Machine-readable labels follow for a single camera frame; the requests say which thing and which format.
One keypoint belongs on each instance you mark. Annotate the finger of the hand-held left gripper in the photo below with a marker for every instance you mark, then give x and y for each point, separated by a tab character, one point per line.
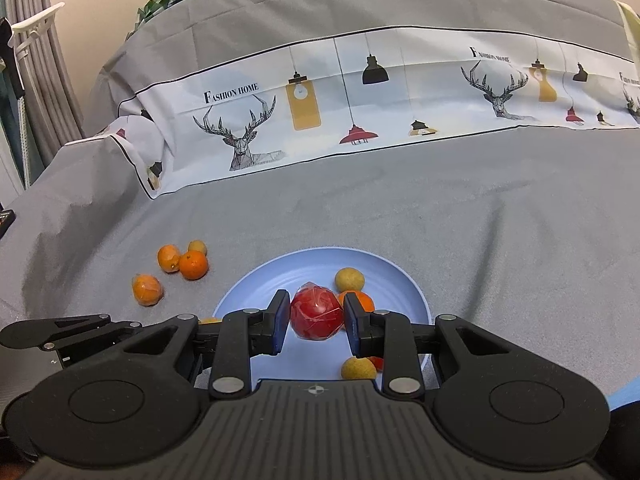
30	332

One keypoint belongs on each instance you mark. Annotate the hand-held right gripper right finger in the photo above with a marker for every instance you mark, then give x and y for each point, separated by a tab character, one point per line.
351	326

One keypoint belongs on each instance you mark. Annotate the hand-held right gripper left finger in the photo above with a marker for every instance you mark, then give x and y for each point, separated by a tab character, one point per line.
280	321

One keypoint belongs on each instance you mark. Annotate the orange mandarin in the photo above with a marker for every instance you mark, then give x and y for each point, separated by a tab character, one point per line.
364	301
194	266

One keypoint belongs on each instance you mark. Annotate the plastic-wrapped red tomato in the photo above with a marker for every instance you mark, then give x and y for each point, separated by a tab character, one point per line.
376	362
316	312

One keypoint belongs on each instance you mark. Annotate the light blue plate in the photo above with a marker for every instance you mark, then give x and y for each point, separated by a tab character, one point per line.
300	272

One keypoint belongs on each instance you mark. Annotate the small black device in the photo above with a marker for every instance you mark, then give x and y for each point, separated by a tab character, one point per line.
6	221

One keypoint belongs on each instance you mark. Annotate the plastic-wrapped orange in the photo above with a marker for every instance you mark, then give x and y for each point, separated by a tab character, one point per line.
147	290
168	258

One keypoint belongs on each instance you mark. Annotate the grey printed bed sheet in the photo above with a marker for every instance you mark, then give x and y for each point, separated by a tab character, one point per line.
400	200

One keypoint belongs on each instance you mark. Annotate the grey curtain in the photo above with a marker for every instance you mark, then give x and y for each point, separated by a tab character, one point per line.
55	85

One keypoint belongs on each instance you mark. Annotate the white plastic hanger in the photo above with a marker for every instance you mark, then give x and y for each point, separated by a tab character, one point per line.
37	22

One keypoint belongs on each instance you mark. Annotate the pale yellow cloth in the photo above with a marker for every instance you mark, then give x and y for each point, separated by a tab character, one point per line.
631	30

